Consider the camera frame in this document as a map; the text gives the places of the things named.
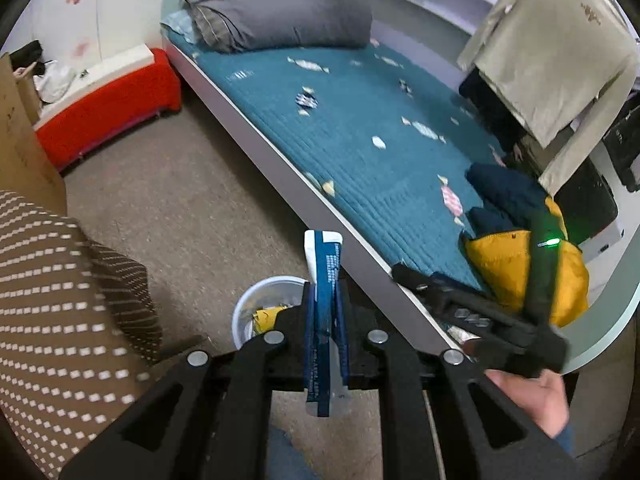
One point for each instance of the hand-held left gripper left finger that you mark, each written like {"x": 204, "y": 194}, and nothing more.
{"x": 240, "y": 385}

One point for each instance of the white round bin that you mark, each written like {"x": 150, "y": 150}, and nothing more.
{"x": 247, "y": 305}

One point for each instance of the large cardboard box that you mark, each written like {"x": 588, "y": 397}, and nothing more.
{"x": 20, "y": 145}

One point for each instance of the black clothing pile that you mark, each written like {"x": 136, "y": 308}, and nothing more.
{"x": 25, "y": 54}

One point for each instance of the faded pink butterfly sticker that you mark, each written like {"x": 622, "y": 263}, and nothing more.
{"x": 80, "y": 49}

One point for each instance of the person's right hand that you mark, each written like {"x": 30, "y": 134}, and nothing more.
{"x": 540, "y": 400}

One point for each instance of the yellow wrapper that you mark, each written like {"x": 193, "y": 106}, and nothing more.
{"x": 267, "y": 319}

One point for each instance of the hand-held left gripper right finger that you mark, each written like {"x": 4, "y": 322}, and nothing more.
{"x": 415, "y": 400}

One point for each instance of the bed with teal quilt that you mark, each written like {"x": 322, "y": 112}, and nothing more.
{"x": 300, "y": 180}

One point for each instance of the beige hanging shirt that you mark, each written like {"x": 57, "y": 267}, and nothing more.
{"x": 550, "y": 60}

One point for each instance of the blue striped pillow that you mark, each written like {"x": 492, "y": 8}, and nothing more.
{"x": 175, "y": 27}

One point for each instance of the yellow jacket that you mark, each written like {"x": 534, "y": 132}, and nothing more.
{"x": 500, "y": 260}

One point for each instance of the teal candy print bed sheet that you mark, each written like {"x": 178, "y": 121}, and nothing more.
{"x": 350, "y": 125}

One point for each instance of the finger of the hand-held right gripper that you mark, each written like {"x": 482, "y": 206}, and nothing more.
{"x": 450, "y": 305}
{"x": 457, "y": 281}

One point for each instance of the white and blue packet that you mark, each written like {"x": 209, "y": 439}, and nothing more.
{"x": 325, "y": 265}

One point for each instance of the brown dotted tablecloth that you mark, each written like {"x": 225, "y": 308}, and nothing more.
{"x": 50, "y": 310}

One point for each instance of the red bench with white top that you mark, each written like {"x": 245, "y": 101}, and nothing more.
{"x": 100, "y": 110}

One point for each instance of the navy clothing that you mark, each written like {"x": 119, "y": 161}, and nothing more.
{"x": 505, "y": 195}

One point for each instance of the grey pillow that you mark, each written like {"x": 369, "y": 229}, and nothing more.
{"x": 280, "y": 10}

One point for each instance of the white wardrobe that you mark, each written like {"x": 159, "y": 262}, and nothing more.
{"x": 120, "y": 10}

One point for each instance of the white plastic bag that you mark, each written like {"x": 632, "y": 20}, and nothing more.
{"x": 55, "y": 82}

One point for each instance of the person's leg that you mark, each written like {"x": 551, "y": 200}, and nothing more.
{"x": 289, "y": 460}

